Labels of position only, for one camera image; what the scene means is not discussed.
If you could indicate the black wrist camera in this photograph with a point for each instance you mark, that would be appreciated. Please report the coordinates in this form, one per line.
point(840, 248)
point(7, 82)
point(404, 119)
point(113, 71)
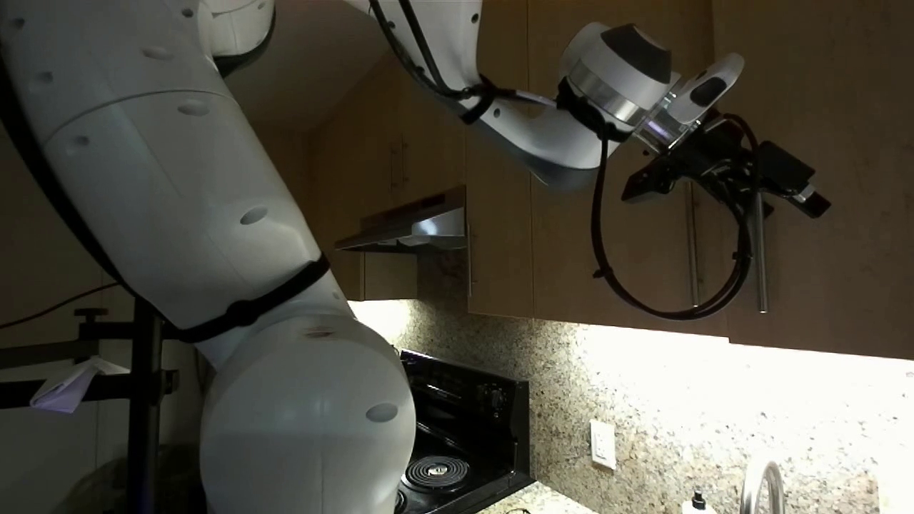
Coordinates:
point(657, 182)

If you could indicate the white paper sheet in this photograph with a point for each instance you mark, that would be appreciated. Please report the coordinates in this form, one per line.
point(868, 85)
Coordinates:
point(71, 386)

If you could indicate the steel range hood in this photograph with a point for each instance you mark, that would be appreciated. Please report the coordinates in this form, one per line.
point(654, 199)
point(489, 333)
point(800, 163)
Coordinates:
point(419, 226)

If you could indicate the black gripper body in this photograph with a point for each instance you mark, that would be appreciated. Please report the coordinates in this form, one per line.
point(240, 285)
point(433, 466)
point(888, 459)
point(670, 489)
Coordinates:
point(724, 162)

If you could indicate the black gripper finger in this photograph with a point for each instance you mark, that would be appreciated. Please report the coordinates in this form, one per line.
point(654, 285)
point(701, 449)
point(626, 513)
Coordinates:
point(790, 175)

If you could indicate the black coil stove burner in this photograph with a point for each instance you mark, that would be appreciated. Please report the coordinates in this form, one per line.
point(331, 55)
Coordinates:
point(439, 473)

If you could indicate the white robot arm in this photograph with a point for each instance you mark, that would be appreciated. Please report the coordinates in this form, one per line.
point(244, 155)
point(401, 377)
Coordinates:
point(144, 173)

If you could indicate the black camera stand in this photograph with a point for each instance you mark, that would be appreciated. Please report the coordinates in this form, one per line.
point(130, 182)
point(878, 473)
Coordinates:
point(144, 402)

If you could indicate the wooden cabinet door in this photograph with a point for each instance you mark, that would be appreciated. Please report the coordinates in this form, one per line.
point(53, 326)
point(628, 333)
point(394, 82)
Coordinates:
point(499, 238)
point(573, 248)
point(847, 143)

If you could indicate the black electric stove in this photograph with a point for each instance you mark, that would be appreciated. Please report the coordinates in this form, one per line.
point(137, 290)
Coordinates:
point(494, 417)

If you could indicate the chrome faucet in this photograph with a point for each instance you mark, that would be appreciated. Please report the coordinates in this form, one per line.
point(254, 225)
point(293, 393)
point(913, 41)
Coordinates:
point(761, 486)

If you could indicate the short wooden cabinet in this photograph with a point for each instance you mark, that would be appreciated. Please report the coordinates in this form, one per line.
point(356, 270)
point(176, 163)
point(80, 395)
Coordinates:
point(401, 143)

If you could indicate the white wall outlet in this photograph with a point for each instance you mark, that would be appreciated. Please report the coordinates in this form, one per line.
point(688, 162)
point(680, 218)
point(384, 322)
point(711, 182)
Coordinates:
point(603, 447)

